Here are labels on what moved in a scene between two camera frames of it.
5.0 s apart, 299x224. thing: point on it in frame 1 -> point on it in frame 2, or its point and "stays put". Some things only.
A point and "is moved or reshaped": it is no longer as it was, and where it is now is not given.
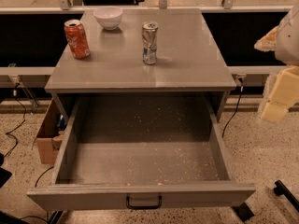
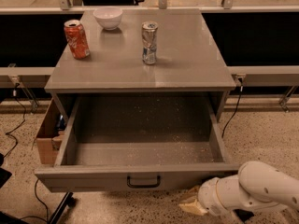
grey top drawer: [142, 153] is moved or reshaped
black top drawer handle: [135, 207] -> [157, 186]
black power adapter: [244, 212] stays put
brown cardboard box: [49, 139] stays put
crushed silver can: [149, 35] stays put
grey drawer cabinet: [189, 60] stays put
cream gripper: [288, 42] -> [207, 195]
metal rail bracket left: [34, 102] stays put
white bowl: [108, 17] stays put
